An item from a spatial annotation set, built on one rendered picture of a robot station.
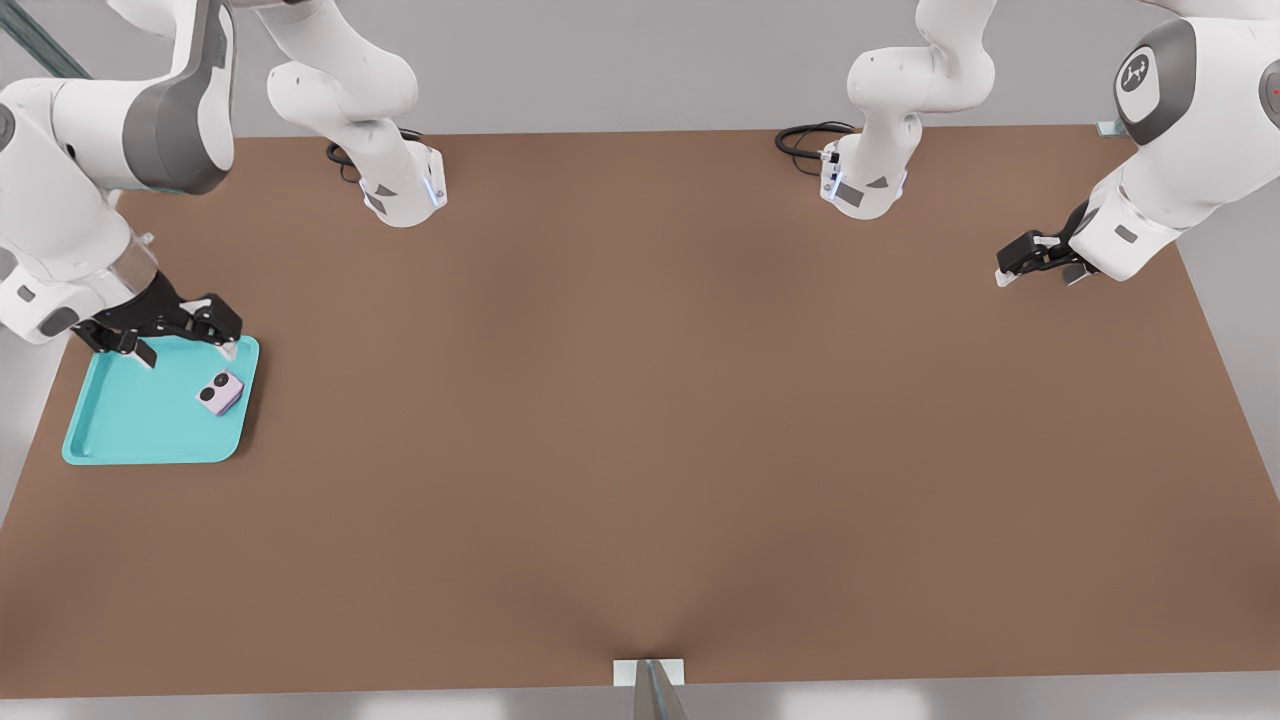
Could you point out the pale lilac phone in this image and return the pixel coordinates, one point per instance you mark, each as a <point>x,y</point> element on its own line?
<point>221,393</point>

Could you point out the pale blue-green tray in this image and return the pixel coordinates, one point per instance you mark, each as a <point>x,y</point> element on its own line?
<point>140,415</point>

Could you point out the silver frame post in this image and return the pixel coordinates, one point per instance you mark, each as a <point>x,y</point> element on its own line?
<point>650,685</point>
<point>1112,128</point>
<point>40,45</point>

